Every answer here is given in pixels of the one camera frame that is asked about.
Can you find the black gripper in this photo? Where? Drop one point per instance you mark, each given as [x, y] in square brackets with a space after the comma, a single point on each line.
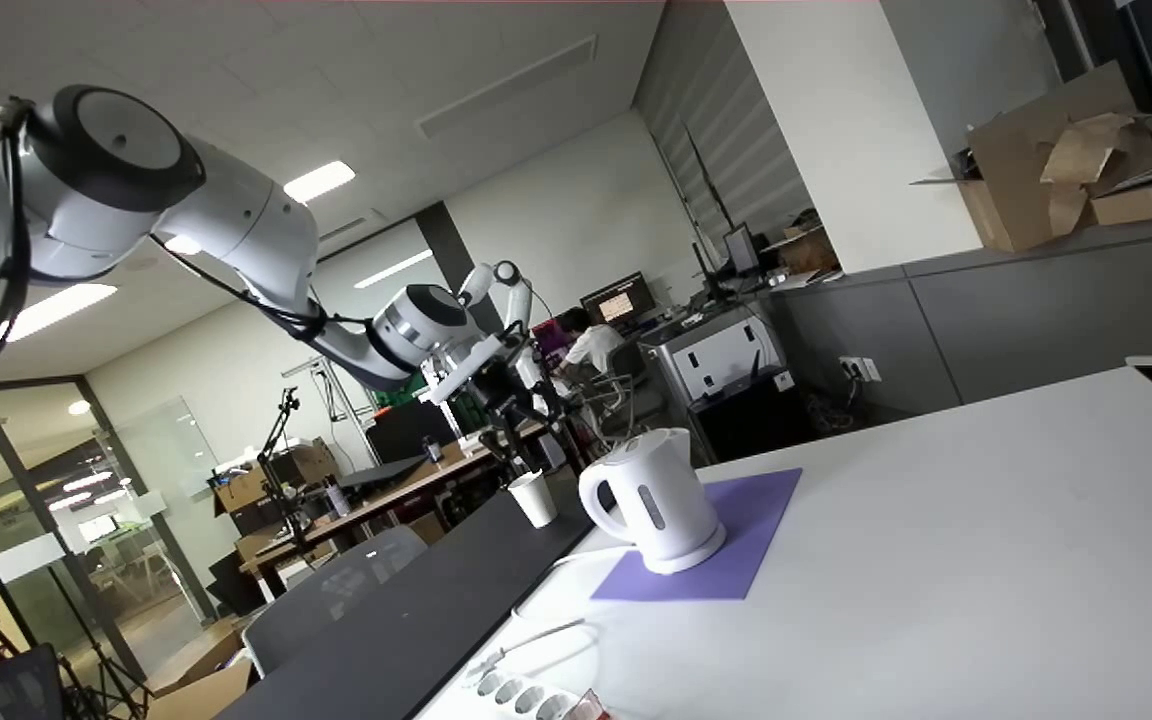
[501, 382]

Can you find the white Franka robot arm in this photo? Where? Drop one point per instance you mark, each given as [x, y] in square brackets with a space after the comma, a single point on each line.
[122, 173]

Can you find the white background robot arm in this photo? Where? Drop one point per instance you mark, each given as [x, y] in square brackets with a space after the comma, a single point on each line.
[513, 284]

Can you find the white electric kettle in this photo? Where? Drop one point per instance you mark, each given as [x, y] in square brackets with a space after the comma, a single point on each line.
[648, 503]

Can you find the white paper cup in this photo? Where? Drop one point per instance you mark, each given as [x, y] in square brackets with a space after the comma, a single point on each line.
[535, 503]

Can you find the person in white shirt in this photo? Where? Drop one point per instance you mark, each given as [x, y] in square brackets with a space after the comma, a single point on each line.
[592, 344]

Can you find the long wooden table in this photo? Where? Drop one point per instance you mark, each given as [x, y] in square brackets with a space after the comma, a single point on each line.
[376, 498]

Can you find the white printer box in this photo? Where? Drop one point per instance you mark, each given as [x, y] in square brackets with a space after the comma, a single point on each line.
[723, 353]

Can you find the purple mat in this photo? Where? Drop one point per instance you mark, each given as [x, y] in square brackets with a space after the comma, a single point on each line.
[739, 543]

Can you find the dark gray partition panel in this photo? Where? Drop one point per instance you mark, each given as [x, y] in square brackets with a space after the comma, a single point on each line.
[400, 622]

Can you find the white power strip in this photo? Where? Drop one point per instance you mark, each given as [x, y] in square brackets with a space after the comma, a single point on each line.
[530, 693]

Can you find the small ceiling light panel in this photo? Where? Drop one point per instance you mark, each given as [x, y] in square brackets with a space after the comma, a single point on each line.
[322, 180]

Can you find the open floor cardboard box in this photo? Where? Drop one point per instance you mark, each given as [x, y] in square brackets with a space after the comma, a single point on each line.
[210, 683]

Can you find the gray low cabinet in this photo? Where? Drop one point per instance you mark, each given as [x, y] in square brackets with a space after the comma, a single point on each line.
[1003, 327]

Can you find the long ceiling light panel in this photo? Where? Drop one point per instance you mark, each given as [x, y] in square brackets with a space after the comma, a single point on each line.
[58, 308]

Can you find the large open cardboard box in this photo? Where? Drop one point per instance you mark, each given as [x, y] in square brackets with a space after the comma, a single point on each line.
[1021, 173]

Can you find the crumpled brown cardboard piece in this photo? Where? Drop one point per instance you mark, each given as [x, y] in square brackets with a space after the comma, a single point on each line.
[1090, 144]

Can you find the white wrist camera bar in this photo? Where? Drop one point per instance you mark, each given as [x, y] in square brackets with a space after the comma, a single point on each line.
[463, 370]

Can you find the white wall outlet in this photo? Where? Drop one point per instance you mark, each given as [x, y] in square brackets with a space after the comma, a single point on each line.
[866, 370]

